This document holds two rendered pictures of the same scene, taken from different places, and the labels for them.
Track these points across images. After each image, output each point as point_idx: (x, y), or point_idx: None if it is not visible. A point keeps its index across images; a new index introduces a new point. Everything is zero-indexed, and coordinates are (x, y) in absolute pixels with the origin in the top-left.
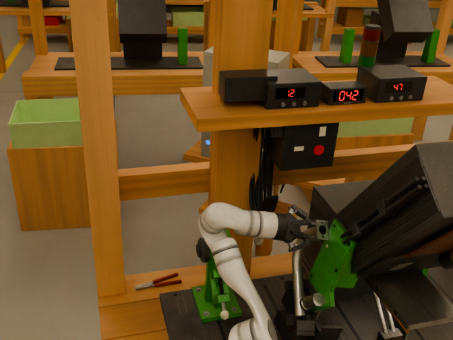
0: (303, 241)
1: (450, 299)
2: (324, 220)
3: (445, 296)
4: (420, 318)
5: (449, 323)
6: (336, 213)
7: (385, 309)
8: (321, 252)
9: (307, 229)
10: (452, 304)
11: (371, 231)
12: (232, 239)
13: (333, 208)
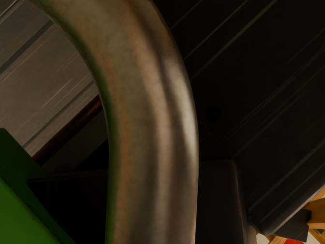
0: (97, 83)
1: (82, 90)
2: (277, 68)
3: (87, 83)
4: None
5: (18, 121)
6: (283, 221)
7: (0, 36)
8: (5, 221)
9: (181, 198)
10: (69, 99)
11: None
12: None
13: (320, 190)
